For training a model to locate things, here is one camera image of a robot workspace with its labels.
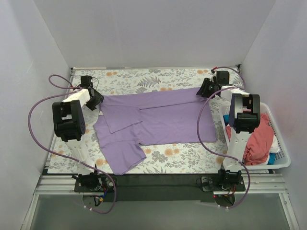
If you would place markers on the purple t shirt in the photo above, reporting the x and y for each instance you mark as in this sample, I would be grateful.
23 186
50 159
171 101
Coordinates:
154 118

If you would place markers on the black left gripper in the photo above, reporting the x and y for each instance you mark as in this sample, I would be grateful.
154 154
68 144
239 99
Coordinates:
96 100

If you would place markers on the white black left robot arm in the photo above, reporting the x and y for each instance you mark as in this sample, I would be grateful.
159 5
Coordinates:
70 126

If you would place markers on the pink t shirt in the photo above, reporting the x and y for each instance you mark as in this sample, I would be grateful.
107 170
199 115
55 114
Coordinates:
259 144

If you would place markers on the blue garment in basket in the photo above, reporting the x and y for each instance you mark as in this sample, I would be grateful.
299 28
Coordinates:
270 159

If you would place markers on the white plastic laundry basket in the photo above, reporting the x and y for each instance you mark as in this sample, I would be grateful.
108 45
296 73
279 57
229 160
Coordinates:
281 158

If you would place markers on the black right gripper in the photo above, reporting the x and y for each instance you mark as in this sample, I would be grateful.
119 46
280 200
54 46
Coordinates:
204 87

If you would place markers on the floral patterned table mat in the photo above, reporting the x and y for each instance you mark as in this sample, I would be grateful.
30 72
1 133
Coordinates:
170 158

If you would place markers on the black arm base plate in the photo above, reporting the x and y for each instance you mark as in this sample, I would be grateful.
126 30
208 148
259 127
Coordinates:
158 187

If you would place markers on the aluminium table frame rail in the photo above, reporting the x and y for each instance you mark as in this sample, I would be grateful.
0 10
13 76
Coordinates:
266 193

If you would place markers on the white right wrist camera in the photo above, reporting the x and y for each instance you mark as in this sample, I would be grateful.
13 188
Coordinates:
213 75

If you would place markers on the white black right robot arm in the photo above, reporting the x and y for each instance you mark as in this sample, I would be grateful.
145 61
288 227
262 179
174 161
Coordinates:
244 118

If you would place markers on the white garment in basket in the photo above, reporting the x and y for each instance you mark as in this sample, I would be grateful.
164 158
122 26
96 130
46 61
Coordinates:
275 146

